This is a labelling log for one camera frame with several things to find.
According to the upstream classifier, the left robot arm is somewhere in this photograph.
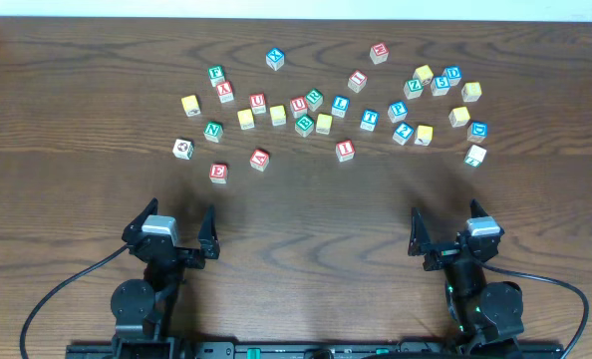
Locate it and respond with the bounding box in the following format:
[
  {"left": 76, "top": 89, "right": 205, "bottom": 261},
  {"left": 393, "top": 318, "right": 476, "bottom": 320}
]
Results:
[{"left": 111, "top": 198, "right": 220, "bottom": 359}]

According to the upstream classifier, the yellow block far right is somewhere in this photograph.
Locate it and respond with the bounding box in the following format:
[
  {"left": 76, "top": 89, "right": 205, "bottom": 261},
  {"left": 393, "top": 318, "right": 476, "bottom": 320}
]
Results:
[{"left": 461, "top": 82, "right": 482, "bottom": 103}]

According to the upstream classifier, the yellow block top right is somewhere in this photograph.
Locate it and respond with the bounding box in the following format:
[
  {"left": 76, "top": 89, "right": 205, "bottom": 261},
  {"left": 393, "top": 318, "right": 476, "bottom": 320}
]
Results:
[{"left": 413, "top": 65, "right": 434, "bottom": 86}]

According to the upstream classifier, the yellow block beside B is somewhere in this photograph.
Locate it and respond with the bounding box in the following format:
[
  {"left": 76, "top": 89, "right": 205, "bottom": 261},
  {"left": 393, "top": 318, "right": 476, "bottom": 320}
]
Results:
[{"left": 316, "top": 114, "right": 333, "bottom": 135}]

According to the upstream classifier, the blue D block lower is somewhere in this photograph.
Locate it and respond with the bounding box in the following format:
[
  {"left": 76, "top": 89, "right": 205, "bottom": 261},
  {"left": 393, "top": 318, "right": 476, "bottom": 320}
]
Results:
[{"left": 467, "top": 122, "right": 488, "bottom": 144}]

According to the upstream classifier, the yellow block centre left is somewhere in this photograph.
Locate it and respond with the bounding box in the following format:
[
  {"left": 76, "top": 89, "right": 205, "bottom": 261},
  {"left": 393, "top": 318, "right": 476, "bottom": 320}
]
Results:
[{"left": 270, "top": 105, "right": 287, "bottom": 127}]

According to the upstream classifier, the blue P block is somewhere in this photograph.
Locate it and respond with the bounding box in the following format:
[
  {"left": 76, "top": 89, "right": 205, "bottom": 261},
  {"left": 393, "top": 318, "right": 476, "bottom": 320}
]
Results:
[{"left": 388, "top": 101, "right": 408, "bottom": 123}]

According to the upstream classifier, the green Z block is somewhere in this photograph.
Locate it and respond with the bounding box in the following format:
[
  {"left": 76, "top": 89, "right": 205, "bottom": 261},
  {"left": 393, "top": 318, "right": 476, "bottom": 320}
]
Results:
[{"left": 404, "top": 79, "right": 424, "bottom": 100}]

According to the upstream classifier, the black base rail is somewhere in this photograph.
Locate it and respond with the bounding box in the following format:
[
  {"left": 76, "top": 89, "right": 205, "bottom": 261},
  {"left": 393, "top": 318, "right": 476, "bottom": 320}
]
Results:
[{"left": 65, "top": 340, "right": 562, "bottom": 359}]

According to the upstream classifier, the blue 2 block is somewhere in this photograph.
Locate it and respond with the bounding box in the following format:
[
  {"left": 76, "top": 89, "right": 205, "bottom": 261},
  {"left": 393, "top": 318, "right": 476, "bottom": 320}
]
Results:
[{"left": 393, "top": 122, "right": 415, "bottom": 146}]

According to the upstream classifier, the white soccer ball block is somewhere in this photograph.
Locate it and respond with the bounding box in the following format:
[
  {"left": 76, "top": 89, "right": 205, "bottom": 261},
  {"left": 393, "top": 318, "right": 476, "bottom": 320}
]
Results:
[{"left": 172, "top": 139, "right": 194, "bottom": 160}]

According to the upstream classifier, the yellow block beside U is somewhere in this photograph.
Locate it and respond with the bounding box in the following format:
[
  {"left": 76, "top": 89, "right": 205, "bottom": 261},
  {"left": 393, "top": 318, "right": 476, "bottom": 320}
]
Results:
[{"left": 237, "top": 109, "right": 255, "bottom": 130}]

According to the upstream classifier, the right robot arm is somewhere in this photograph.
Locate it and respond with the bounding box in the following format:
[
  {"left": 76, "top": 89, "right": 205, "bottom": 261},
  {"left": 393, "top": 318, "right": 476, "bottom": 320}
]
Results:
[{"left": 408, "top": 200, "right": 524, "bottom": 351}]

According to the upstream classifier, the yellow block far left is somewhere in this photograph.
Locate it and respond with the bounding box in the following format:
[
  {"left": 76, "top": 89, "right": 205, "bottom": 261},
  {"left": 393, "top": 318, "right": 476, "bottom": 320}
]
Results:
[{"left": 181, "top": 95, "right": 201, "bottom": 117}]

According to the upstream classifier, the green B block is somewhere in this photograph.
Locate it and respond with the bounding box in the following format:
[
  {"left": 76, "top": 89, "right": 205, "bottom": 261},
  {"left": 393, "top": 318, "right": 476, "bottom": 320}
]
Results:
[{"left": 295, "top": 115, "right": 314, "bottom": 138}]

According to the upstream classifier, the blue 5 block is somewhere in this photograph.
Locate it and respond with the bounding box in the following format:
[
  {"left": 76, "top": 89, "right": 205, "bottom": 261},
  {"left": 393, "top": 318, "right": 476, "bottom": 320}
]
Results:
[{"left": 431, "top": 76, "right": 450, "bottom": 97}]

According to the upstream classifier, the blue D block upper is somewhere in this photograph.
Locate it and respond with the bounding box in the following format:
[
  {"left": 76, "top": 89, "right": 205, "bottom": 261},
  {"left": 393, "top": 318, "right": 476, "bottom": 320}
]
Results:
[{"left": 443, "top": 66, "right": 462, "bottom": 87}]

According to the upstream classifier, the green R block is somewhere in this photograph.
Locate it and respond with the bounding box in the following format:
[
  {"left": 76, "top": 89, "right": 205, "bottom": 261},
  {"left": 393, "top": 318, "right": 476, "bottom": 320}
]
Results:
[{"left": 305, "top": 88, "right": 324, "bottom": 112}]

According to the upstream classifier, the red A block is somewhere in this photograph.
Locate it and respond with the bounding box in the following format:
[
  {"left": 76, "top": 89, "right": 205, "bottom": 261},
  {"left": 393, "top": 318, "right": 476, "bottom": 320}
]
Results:
[{"left": 250, "top": 150, "right": 270, "bottom": 172}]

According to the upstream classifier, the blue T block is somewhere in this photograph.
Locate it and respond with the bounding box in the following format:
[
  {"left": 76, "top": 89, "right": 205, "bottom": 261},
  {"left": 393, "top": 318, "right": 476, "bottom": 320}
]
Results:
[{"left": 360, "top": 109, "right": 380, "bottom": 132}]

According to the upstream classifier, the red u block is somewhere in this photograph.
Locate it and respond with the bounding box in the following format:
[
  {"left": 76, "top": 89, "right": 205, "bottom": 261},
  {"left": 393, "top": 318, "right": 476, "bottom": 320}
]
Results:
[
  {"left": 289, "top": 96, "right": 308, "bottom": 119},
  {"left": 249, "top": 93, "right": 267, "bottom": 115}
]

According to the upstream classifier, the white green block right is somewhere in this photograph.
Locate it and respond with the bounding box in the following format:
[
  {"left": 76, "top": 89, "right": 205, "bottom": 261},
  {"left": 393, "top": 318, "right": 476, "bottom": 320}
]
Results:
[{"left": 463, "top": 145, "right": 486, "bottom": 168}]

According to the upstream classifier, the yellow block beside 2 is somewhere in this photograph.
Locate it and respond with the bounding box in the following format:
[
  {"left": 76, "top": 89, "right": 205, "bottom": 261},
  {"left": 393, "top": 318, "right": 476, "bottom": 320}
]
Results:
[{"left": 414, "top": 125, "right": 434, "bottom": 147}]

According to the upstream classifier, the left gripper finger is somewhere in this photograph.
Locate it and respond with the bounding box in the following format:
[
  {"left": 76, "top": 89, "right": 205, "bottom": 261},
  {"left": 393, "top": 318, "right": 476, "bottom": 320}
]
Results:
[
  {"left": 197, "top": 205, "right": 220, "bottom": 259},
  {"left": 122, "top": 197, "right": 158, "bottom": 239}
]

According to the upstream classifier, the red I block upper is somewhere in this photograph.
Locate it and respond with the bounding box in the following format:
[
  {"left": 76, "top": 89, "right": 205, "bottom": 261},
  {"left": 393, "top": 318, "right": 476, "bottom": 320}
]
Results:
[{"left": 348, "top": 70, "right": 368, "bottom": 93}]

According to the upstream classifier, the green N block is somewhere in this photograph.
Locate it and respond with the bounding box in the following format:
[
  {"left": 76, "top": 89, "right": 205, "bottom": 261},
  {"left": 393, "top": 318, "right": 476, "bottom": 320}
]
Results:
[{"left": 203, "top": 122, "right": 223, "bottom": 143}]

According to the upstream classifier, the red i block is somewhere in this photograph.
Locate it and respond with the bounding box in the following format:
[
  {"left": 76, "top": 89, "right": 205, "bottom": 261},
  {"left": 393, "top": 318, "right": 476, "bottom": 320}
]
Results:
[
  {"left": 348, "top": 70, "right": 368, "bottom": 93},
  {"left": 335, "top": 140, "right": 356, "bottom": 162}
]

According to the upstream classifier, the blue d block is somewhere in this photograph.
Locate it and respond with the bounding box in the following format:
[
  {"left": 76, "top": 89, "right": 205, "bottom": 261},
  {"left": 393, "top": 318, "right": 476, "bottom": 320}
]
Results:
[
  {"left": 467, "top": 122, "right": 488, "bottom": 144},
  {"left": 443, "top": 66, "right": 462, "bottom": 87}
]

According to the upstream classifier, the blue L block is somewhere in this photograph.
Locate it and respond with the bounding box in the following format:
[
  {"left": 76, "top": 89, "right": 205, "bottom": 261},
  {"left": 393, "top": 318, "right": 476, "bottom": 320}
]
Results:
[{"left": 331, "top": 96, "right": 350, "bottom": 118}]

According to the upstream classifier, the red E block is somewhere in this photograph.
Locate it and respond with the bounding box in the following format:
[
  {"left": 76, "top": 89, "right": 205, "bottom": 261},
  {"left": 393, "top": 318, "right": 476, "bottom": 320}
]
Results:
[{"left": 209, "top": 164, "right": 228, "bottom": 184}]

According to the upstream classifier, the red Y block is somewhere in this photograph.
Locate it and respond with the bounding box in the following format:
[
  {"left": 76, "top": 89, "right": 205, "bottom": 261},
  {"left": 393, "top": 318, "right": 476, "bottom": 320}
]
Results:
[{"left": 215, "top": 81, "right": 234, "bottom": 104}]

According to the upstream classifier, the red I block lower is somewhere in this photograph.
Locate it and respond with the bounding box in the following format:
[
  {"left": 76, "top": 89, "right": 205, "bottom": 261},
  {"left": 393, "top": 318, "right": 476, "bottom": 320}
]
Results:
[{"left": 335, "top": 140, "right": 356, "bottom": 162}]

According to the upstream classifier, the green F block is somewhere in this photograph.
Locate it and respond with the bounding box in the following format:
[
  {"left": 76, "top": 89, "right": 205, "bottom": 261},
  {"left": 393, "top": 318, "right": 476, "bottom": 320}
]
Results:
[{"left": 207, "top": 65, "right": 225, "bottom": 87}]

